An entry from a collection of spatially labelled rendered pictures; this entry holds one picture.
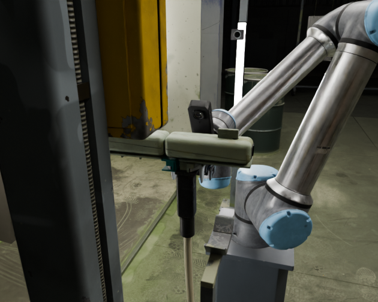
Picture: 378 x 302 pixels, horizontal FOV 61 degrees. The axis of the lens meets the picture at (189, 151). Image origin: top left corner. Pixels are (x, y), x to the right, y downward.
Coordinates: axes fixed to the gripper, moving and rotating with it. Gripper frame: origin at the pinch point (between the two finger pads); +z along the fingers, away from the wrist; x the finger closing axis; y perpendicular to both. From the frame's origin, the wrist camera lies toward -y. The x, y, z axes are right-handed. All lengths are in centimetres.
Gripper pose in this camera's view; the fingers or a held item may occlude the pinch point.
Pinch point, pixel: (182, 162)
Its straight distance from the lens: 58.2
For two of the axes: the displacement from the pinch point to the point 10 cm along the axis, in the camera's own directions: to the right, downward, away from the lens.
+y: 0.0, 9.4, 3.5
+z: -2.8, 3.3, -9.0
